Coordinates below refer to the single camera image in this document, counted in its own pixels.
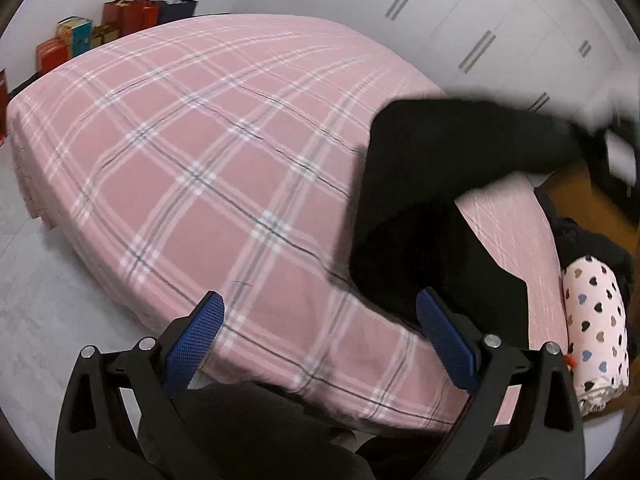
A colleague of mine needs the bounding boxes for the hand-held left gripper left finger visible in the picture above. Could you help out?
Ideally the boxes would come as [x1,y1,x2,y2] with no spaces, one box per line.
[55,290,226,480]

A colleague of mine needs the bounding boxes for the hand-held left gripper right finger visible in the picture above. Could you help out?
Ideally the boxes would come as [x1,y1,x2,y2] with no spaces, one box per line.
[416,287,586,480]

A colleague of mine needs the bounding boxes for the black pants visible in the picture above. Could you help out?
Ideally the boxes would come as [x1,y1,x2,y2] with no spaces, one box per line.
[347,97,608,352]

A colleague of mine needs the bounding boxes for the brown wooden headboard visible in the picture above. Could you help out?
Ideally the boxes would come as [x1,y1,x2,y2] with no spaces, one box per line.
[530,160,640,241]

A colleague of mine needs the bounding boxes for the black jacket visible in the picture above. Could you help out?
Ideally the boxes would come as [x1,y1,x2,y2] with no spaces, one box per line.
[535,190,635,283]

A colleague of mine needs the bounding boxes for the heart print pillow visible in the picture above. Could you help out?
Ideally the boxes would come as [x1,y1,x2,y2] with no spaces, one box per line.
[562,255,631,416]

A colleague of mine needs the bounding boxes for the pink plaid bed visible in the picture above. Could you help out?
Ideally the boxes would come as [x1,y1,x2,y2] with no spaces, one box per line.
[6,14,571,433]

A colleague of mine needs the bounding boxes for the white wardrobe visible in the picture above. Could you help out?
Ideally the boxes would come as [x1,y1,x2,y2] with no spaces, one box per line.
[200,0,640,126]

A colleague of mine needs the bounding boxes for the red carton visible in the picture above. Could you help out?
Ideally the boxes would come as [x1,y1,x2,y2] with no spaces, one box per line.
[0,67,9,139]

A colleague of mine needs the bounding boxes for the gold box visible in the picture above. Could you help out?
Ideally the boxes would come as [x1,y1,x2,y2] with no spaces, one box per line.
[91,24,119,49]

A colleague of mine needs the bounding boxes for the red box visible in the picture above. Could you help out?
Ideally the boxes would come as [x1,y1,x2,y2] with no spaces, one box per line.
[36,39,69,74]

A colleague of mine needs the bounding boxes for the teal box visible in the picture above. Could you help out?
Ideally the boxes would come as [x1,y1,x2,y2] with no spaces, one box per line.
[56,16,94,59]

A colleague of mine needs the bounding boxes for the red gift bag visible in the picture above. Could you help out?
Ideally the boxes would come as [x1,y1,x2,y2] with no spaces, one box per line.
[102,0,161,39]

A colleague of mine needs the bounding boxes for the navy gift bag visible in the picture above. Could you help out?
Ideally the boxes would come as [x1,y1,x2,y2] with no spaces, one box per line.
[134,0,199,24]

